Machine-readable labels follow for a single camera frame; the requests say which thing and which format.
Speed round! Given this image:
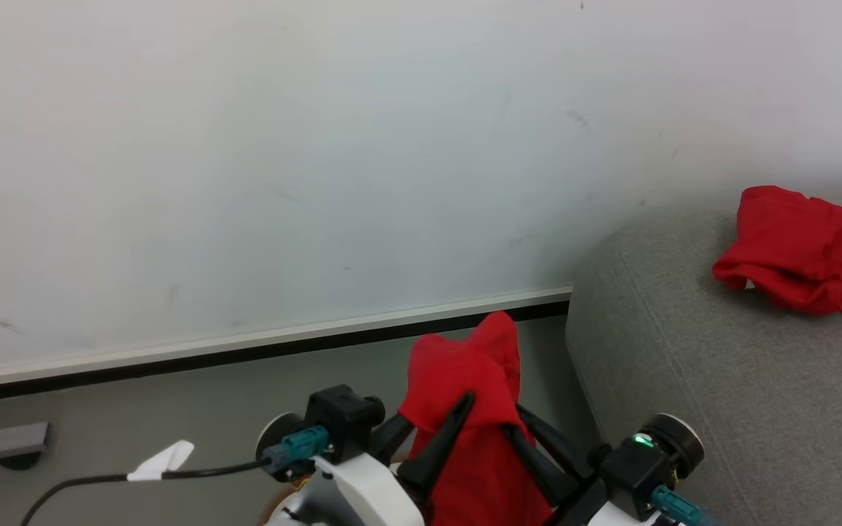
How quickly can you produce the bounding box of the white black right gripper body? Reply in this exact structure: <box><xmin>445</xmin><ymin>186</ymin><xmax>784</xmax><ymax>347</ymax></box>
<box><xmin>549</xmin><ymin>468</ymin><xmax>685</xmax><ymax>526</ymax></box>

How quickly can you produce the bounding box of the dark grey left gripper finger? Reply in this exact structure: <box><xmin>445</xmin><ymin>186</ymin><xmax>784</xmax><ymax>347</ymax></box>
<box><xmin>370</xmin><ymin>413</ymin><xmax>417</xmax><ymax>468</ymax></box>
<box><xmin>396</xmin><ymin>390</ymin><xmax>477</xmax><ymax>506</ymax></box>

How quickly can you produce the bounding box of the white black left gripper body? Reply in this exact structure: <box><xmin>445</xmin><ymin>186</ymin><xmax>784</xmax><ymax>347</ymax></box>
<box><xmin>266</xmin><ymin>451</ymin><xmax>428</xmax><ymax>526</ymax></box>

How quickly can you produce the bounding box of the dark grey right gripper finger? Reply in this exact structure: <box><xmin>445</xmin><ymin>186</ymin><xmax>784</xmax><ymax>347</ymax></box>
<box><xmin>503</xmin><ymin>424</ymin><xmax>577</xmax><ymax>509</ymax></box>
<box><xmin>515</xmin><ymin>404</ymin><xmax>599</xmax><ymax>470</ymax></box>

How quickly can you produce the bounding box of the red garment with white trim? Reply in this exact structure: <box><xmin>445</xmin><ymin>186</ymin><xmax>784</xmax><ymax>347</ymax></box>
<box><xmin>398</xmin><ymin>311</ymin><xmax>555</xmax><ymax>526</ymax></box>

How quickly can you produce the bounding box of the red garment with number print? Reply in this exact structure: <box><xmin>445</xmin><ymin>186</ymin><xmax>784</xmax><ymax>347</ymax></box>
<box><xmin>712</xmin><ymin>185</ymin><xmax>842</xmax><ymax>334</ymax></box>

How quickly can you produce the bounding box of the grey fabric sofa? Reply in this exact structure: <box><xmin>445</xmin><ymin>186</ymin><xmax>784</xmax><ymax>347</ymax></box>
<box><xmin>566</xmin><ymin>175</ymin><xmax>842</xmax><ymax>526</ymax></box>

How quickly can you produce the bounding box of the white laundry basket brown rim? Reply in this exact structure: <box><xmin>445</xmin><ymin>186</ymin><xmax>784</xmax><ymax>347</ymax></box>
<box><xmin>259</xmin><ymin>486</ymin><xmax>301</xmax><ymax>526</ymax></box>

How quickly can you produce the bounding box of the white and black baseboard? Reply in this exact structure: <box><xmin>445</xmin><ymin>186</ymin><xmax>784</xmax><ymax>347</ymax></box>
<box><xmin>0</xmin><ymin>287</ymin><xmax>574</xmax><ymax>404</ymax></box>

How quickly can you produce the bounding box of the teal plug cable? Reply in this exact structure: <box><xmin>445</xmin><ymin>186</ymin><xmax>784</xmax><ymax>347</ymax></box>
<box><xmin>649</xmin><ymin>485</ymin><xmax>714</xmax><ymax>526</ymax></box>

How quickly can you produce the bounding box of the black cable with white tag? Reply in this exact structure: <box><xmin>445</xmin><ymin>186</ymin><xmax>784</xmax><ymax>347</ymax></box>
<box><xmin>20</xmin><ymin>427</ymin><xmax>331</xmax><ymax>526</ymax></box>

